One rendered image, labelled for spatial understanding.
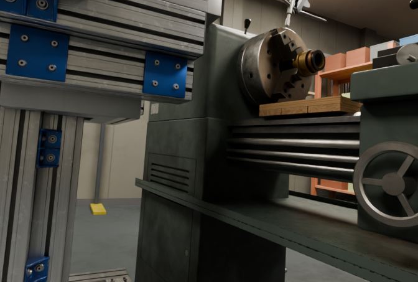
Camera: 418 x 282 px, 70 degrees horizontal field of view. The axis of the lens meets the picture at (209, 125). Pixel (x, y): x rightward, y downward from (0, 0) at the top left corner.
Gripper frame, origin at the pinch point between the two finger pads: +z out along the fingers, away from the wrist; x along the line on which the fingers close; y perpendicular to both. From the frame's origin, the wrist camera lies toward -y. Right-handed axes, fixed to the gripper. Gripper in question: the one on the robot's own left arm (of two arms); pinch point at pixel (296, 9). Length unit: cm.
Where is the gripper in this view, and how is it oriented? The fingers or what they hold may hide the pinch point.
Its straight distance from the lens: 141.4
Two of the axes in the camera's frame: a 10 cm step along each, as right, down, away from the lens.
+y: 8.1, 2.7, 5.2
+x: -5.4, 0.3, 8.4
